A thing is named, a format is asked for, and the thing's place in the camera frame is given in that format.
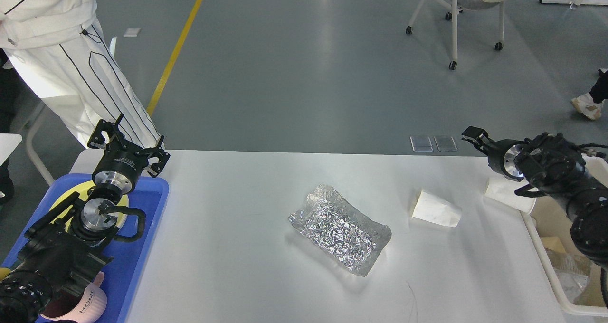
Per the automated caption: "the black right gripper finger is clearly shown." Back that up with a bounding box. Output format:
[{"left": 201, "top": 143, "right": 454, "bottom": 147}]
[{"left": 462, "top": 126, "right": 497, "bottom": 155}]

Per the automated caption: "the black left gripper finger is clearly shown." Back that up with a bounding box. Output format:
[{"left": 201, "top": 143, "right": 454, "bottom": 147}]
[
  {"left": 142, "top": 135, "right": 170, "bottom": 178},
  {"left": 86, "top": 114, "right": 124, "bottom": 152}
]

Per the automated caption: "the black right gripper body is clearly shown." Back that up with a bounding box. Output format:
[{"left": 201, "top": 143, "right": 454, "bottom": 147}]
[{"left": 487, "top": 140, "right": 524, "bottom": 181}]

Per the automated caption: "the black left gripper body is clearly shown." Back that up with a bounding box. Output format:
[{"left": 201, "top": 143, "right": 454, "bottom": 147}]
[{"left": 92, "top": 150, "right": 149, "bottom": 193}]

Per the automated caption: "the white paper cup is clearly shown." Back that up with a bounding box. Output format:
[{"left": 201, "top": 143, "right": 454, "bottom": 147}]
[
  {"left": 410, "top": 190, "right": 462, "bottom": 228},
  {"left": 484, "top": 178, "right": 536, "bottom": 213}
]

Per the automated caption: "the yellow plastic plate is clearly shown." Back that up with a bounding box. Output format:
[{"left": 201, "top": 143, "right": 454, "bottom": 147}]
[{"left": 49, "top": 180, "right": 130, "bottom": 228}]

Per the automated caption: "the foil wrapper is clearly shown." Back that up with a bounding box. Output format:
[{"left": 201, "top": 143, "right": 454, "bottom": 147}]
[{"left": 545, "top": 249, "right": 591, "bottom": 305}]

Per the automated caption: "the pink mug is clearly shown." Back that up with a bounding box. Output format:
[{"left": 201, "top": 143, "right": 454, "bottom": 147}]
[{"left": 41, "top": 271, "right": 107, "bottom": 323}]

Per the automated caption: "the silver foil bag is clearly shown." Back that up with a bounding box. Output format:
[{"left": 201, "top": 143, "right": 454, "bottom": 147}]
[{"left": 287, "top": 184, "right": 392, "bottom": 277}]

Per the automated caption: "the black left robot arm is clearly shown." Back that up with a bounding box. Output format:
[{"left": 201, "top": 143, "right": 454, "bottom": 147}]
[{"left": 1, "top": 114, "right": 170, "bottom": 323}]

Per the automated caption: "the floor socket plate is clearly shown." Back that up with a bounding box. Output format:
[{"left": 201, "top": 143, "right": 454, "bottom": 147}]
[
  {"left": 434, "top": 135, "right": 458, "bottom": 152},
  {"left": 410, "top": 135, "right": 434, "bottom": 152}
]

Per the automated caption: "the white chair at left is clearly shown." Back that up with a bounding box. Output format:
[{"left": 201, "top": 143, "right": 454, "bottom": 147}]
[{"left": 25, "top": 100, "right": 55, "bottom": 187}]

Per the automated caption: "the white side table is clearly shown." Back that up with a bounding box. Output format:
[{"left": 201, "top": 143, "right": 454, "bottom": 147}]
[{"left": 0, "top": 133, "right": 23, "bottom": 165}]

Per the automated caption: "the person in dark trousers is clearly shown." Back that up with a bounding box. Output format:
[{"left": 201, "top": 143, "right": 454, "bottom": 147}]
[{"left": 570, "top": 70, "right": 608, "bottom": 120}]

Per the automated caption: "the blue plastic tray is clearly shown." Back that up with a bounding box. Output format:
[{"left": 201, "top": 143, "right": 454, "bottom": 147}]
[{"left": 1, "top": 173, "right": 169, "bottom": 323}]

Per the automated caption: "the person in white trousers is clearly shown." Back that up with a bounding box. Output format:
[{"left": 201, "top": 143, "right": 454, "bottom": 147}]
[{"left": 0, "top": 0, "right": 161, "bottom": 148}]

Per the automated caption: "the white plastic bin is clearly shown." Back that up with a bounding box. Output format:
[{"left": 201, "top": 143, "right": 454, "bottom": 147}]
[{"left": 497, "top": 152, "right": 608, "bottom": 318}]

